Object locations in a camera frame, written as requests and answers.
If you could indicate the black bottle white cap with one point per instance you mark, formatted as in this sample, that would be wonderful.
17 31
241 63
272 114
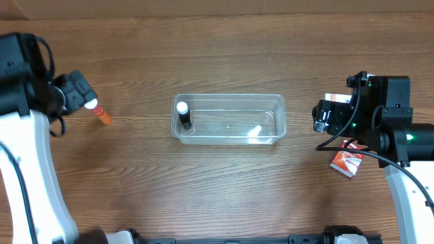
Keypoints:
184 114

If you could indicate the clear plastic container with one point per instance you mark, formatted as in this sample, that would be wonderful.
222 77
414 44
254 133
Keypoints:
231 119

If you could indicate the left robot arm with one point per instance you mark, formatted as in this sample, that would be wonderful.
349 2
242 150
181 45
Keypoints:
32 97

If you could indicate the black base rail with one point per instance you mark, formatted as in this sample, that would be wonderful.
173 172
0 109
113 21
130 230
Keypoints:
334 234

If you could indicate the white Hansaplast plaster box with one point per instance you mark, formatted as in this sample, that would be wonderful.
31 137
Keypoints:
342 98

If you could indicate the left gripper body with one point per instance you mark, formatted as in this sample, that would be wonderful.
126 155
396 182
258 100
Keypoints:
77 91

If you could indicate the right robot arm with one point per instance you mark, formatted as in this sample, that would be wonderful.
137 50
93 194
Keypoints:
405 149

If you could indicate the orange tube white cap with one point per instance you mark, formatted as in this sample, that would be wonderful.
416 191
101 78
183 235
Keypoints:
98 111

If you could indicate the red caplet box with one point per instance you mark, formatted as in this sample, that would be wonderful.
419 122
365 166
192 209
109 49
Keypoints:
347 163

